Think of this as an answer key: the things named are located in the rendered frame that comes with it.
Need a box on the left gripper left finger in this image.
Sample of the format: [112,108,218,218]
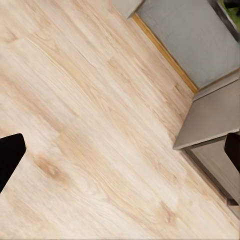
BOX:
[0,133,26,193]

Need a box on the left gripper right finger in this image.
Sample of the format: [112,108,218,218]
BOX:
[224,132,240,173]

